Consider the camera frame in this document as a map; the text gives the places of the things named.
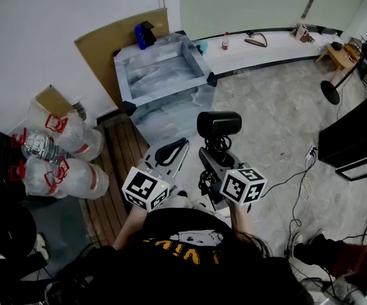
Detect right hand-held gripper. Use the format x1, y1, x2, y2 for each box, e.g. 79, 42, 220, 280
198, 147, 268, 212

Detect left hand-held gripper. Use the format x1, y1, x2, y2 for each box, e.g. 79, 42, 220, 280
121, 137, 190, 212

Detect black hair dryer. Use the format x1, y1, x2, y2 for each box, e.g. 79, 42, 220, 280
197, 111, 243, 198

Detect grey marble-pattern sink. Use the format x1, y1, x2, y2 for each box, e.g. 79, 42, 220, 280
113, 30, 218, 147

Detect person's left forearm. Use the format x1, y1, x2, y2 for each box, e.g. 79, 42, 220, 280
112, 198, 149, 250

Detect person's right forearm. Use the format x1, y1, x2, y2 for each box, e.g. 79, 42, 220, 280
227, 198, 254, 234

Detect person's light grey trousers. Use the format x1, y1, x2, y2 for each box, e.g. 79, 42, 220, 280
157, 192, 232, 219

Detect white power strip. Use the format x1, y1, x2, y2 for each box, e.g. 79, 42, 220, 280
305, 145, 319, 161

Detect person's black printed t-shirt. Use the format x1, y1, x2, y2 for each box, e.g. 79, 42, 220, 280
46, 207, 314, 305

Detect blue bottle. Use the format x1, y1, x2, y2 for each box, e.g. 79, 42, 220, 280
134, 23, 148, 50

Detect black dispenser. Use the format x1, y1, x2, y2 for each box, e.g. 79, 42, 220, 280
141, 20, 158, 47

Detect brown cardboard sheet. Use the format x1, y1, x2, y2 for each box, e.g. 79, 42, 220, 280
74, 7, 170, 111

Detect cardboard box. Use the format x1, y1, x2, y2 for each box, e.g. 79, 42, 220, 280
35, 85, 76, 119

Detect black standing fan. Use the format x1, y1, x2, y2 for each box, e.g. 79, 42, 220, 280
320, 33, 367, 105

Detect black cabinet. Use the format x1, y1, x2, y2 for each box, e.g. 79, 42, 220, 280
317, 89, 367, 181

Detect white and brown carton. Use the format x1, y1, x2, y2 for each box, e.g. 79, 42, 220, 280
293, 23, 315, 44

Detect small wooden stool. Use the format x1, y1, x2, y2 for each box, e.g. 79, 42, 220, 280
315, 42, 361, 76

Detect black round stool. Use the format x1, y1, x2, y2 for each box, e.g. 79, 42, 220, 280
0, 203, 38, 260

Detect black floor cable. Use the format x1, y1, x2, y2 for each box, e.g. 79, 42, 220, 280
261, 157, 317, 257

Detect white floor cable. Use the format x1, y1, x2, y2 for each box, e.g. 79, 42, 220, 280
298, 159, 314, 209

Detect brown strap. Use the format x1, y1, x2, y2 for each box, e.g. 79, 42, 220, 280
244, 32, 268, 48

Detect clear water jug red handle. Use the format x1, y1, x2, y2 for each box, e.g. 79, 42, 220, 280
10, 128, 67, 165

